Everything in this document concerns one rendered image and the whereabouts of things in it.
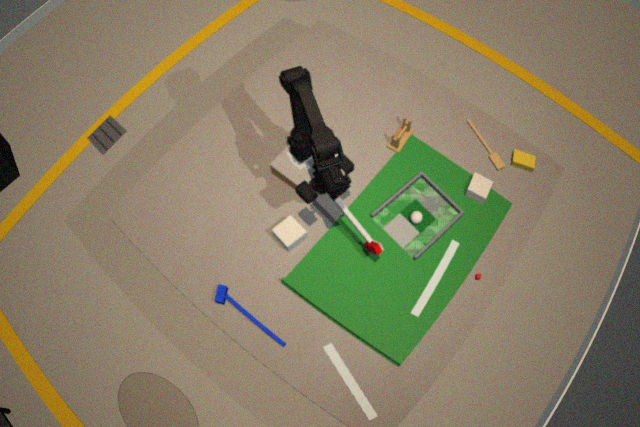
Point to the green raised platform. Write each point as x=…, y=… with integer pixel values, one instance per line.
x=401, y=228

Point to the white golf ball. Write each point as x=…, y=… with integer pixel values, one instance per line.
x=416, y=217

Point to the blue putter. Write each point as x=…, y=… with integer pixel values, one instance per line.
x=221, y=297

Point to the green flat mat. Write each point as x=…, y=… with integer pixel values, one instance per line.
x=375, y=294

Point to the beige flat bar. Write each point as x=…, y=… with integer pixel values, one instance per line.
x=435, y=278
x=350, y=381

